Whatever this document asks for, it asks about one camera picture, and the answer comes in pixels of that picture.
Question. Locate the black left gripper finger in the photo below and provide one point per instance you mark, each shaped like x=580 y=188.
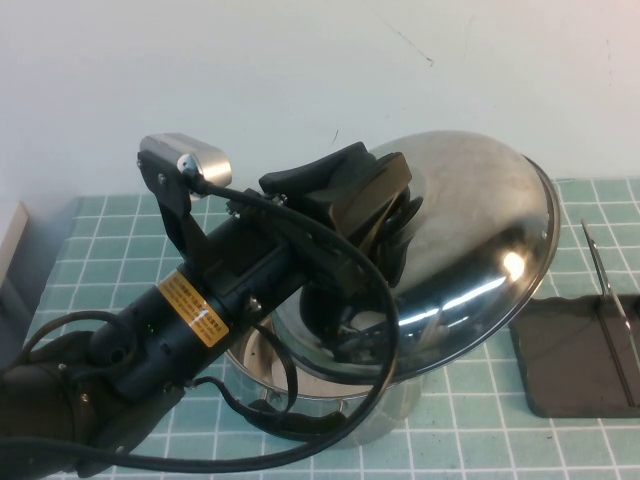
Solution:
x=360 y=205
x=320 y=170

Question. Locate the teal tile pattern tablecloth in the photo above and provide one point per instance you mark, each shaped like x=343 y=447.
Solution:
x=500 y=440

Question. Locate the beige panel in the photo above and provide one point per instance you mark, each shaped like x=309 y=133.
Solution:
x=12 y=235

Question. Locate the steel pot lid black knob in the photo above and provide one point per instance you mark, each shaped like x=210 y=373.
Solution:
x=475 y=200

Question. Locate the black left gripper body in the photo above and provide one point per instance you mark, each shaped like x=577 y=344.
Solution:
x=250 y=280

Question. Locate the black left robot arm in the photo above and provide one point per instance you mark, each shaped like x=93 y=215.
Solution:
x=50 y=400

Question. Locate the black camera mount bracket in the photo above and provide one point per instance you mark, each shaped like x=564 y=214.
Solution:
x=175 y=215

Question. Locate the dark grey lid rack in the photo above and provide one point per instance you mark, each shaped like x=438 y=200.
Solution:
x=550 y=360

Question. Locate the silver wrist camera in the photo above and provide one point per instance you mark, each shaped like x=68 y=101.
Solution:
x=210 y=160

